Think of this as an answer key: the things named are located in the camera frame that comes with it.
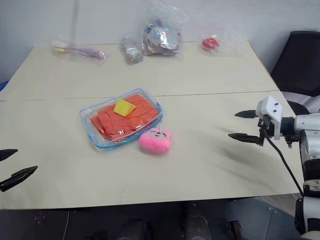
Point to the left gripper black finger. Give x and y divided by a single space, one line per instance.
17 175
7 153

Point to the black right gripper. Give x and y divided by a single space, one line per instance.
264 126

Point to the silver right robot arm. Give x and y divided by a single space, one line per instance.
308 123

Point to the clear pouch with orange cloth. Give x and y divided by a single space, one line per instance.
100 140

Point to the clear bag with red ball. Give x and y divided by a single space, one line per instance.
211 42

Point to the large clear bag iridescent pieces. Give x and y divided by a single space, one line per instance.
161 37

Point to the clear bag with purple brush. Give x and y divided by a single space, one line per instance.
85 52

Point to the small clear bag with glitter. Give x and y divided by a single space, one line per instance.
131 51

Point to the blue object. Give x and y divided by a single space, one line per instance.
3 86

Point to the black office chair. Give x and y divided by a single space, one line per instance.
297 67

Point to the pink plush toy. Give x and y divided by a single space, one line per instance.
155 142

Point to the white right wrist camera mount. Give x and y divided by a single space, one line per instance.
273 110

